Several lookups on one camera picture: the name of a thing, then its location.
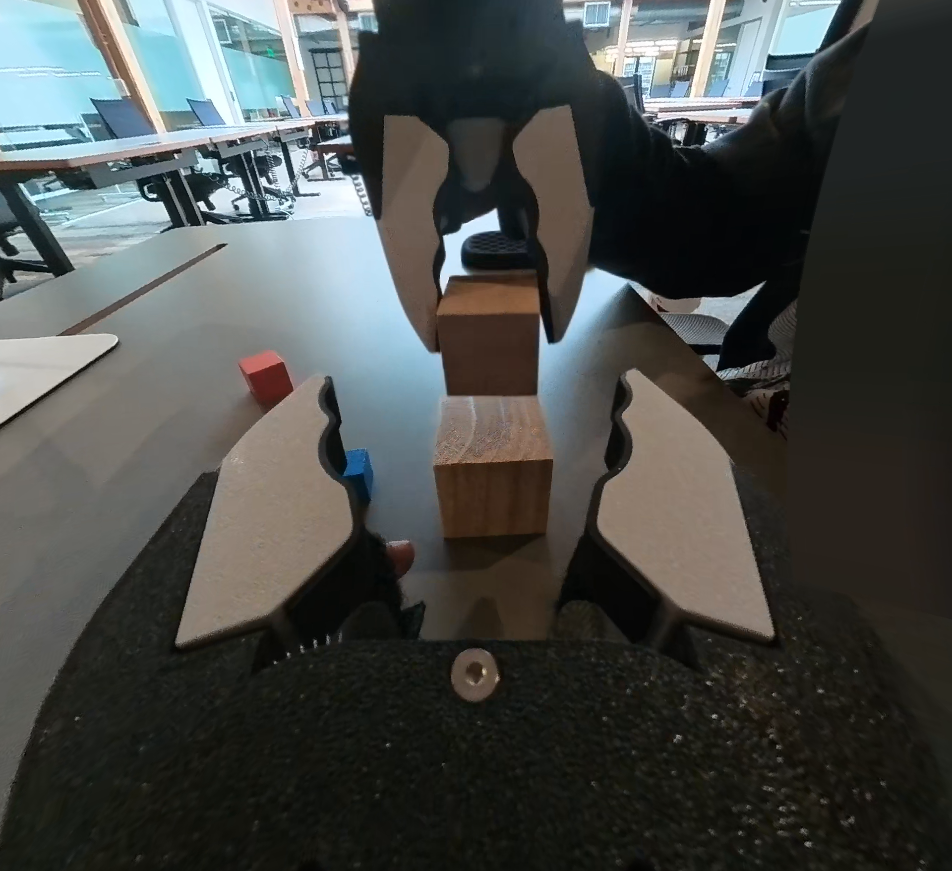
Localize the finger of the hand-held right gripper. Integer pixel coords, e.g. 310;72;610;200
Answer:
509;104;596;345
380;114;452;354

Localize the small red cube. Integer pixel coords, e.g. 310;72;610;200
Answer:
238;351;296;405

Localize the person's printed shirt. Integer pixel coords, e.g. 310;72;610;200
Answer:
714;299;804;433

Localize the large wooden cube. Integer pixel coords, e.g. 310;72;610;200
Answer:
433;395;556;539

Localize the wooden office table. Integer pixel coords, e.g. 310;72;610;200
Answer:
0;113;352;277

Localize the medium wooden cube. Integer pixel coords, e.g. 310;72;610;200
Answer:
436;273;544;397

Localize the black wrist rest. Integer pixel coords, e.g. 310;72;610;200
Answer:
460;229;539;272

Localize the tiny blue cube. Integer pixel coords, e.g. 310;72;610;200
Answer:
343;449;376;506

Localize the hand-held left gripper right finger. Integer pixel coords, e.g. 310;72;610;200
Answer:
558;369;777;646

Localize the black office chair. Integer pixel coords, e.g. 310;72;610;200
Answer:
655;299;737;366

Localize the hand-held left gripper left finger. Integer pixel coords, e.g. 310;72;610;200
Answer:
176;374;406;652

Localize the white document stand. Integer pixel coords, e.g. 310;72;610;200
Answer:
0;333;120;427

